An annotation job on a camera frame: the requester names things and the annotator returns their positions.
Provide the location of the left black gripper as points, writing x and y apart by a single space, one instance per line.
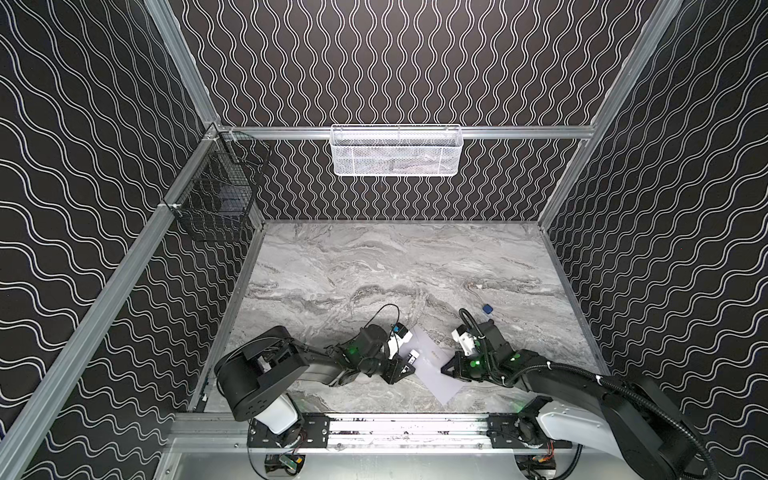
395 362

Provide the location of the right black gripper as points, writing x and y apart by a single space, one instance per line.
459 363

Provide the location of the lavender envelope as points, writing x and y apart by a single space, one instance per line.
431 358

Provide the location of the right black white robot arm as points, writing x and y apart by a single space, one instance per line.
632 418

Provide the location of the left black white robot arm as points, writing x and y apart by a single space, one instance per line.
255 378

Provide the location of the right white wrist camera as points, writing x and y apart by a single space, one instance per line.
466 340

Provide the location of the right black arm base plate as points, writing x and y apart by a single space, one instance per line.
511 431

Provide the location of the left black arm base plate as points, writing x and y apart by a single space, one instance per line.
310 431

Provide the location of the aluminium front rail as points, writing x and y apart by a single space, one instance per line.
352 433

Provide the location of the white wire mesh basket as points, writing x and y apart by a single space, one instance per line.
387 150

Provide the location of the black wire basket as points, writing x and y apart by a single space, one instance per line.
216 199

